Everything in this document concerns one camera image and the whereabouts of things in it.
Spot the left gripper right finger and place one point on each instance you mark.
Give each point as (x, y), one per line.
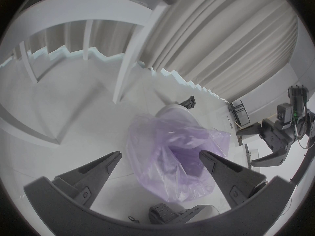
(226, 183)

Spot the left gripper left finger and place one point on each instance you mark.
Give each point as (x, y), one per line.
(91, 185)

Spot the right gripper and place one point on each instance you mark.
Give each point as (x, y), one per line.
(275, 138)

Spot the purple plastic bag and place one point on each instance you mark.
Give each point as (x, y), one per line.
(167, 156)

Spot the black plastic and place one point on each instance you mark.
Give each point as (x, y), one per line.
(189, 101)

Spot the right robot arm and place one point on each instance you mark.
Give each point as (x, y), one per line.
(299, 95)

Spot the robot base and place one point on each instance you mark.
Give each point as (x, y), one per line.
(167, 213)

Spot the white trash bin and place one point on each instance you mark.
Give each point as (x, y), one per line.
(172, 108)

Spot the cream curtain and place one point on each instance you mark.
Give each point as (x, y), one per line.
(108, 38)
(233, 33)

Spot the white chair dark grey seat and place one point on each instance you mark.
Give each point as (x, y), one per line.
(86, 8)

